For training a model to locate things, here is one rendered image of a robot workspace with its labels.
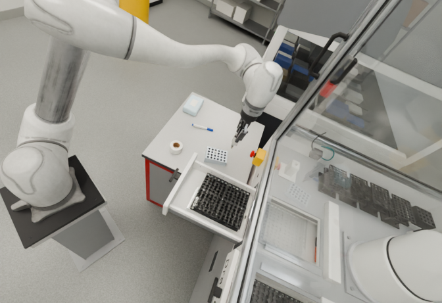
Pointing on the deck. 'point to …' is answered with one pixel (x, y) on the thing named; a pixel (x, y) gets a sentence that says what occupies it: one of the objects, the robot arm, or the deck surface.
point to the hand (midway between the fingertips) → (236, 139)
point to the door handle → (325, 51)
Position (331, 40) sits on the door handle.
